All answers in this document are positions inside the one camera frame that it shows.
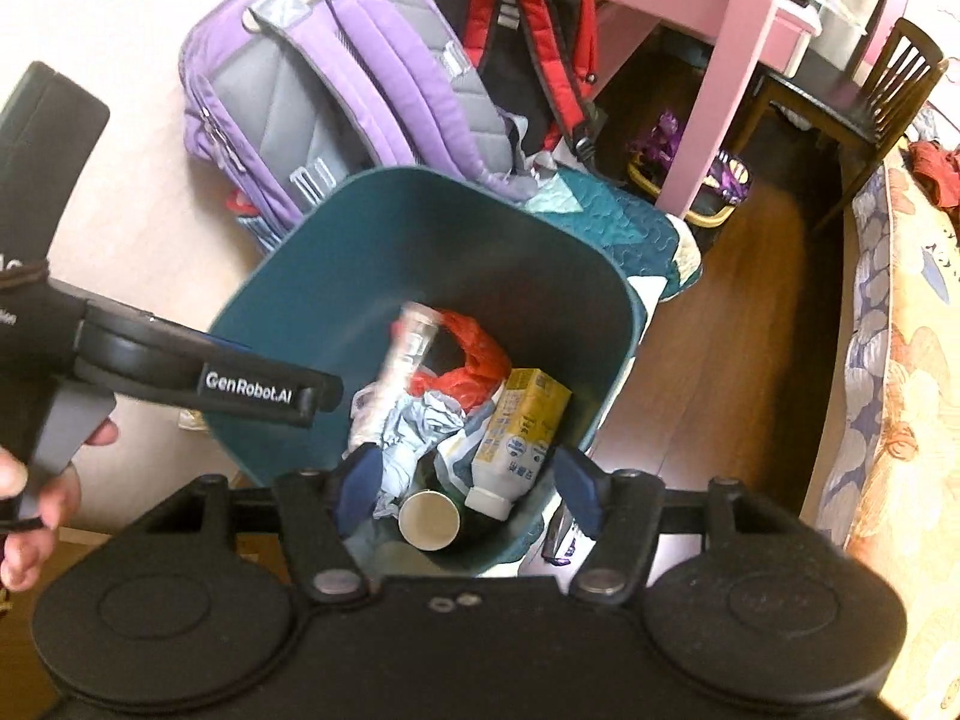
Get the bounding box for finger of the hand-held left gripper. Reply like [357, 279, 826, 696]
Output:
[184, 343, 344, 430]

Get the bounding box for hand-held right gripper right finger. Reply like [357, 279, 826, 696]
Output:
[553, 446, 781, 605]

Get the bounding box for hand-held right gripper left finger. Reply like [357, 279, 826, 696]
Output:
[196, 444, 385, 605]

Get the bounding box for grey paper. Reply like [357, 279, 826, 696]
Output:
[371, 388, 482, 520]

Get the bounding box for white paper cup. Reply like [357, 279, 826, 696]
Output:
[397, 489, 463, 553]

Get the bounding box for yellow label plastic bottle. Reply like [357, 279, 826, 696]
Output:
[463, 367, 575, 521]

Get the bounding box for clear plastic bottle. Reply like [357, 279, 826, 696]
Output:
[349, 300, 445, 460]

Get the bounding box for teal plastic trash bin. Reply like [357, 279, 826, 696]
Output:
[204, 165, 648, 580]

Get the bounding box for red foam fruit net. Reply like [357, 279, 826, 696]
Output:
[409, 307, 515, 415]

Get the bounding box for person's left hand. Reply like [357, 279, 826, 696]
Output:
[0, 418, 121, 595]

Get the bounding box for small purple packet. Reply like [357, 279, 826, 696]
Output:
[541, 506, 583, 566]

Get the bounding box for teal patchwork quilt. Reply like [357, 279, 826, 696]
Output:
[525, 165, 707, 310]

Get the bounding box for purple and grey backpack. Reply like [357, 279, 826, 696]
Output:
[178, 0, 542, 253]

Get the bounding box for floral bed sheet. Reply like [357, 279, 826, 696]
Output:
[799, 101, 960, 695]

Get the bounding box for purple patterned bag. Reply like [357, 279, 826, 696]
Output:
[626, 111, 755, 231]

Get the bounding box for red and black backpack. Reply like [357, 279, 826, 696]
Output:
[418, 0, 602, 160]

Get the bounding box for dark wooden chair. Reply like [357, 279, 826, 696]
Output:
[731, 15, 950, 235]

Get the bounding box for pink desk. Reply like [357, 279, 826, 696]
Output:
[420, 0, 823, 220]

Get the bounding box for dark red cloth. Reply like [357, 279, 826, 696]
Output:
[906, 139, 960, 212]

